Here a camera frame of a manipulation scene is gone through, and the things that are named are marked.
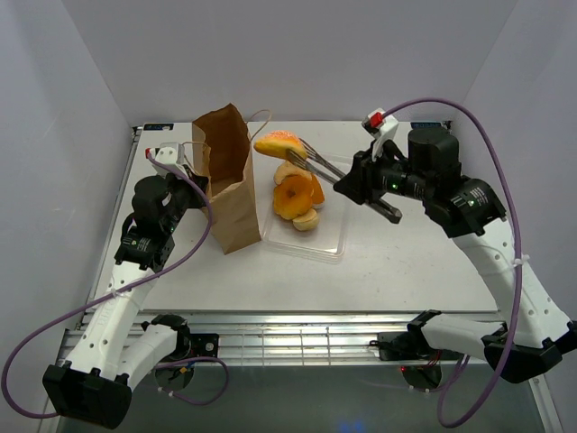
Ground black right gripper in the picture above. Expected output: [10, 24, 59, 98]
[332, 139, 431, 206]

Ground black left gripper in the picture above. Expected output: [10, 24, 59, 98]
[163, 164, 209, 233]

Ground brown paper bag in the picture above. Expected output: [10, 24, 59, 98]
[188, 104, 261, 254]

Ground orange bread wedge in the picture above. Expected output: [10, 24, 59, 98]
[311, 174, 325, 207]

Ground small tan bread roll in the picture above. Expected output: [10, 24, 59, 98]
[292, 208, 320, 232]

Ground metal serving tongs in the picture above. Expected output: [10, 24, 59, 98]
[284, 138, 403, 226]

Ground sugared half bun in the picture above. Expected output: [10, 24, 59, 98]
[253, 130, 307, 160]

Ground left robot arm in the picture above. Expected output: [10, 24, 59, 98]
[42, 173, 208, 429]

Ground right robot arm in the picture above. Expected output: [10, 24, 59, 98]
[334, 127, 576, 383]

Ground curved croissant bread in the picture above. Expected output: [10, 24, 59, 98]
[273, 161, 312, 186]

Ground clear plastic tray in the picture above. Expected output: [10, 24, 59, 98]
[254, 156, 351, 263]

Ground blue label sticker left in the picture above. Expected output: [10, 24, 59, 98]
[142, 123, 174, 131]

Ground blue label sticker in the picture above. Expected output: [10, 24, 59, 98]
[410, 122, 445, 130]
[142, 123, 174, 131]

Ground blue label sticker right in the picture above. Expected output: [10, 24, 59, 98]
[410, 122, 445, 130]

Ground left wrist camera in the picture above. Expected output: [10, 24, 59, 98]
[145, 142, 187, 177]

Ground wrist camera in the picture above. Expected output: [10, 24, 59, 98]
[145, 142, 187, 177]
[362, 108, 398, 161]

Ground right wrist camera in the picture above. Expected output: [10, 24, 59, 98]
[362, 108, 398, 161]

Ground large orange ring bread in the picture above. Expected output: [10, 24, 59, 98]
[273, 176, 314, 220]

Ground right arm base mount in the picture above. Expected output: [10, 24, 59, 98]
[369, 331, 459, 392]

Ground aluminium frame rail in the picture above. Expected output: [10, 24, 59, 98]
[54, 310, 542, 367]

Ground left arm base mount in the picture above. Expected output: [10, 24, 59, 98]
[154, 334, 220, 392]

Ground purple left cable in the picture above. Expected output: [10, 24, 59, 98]
[2, 155, 231, 420]

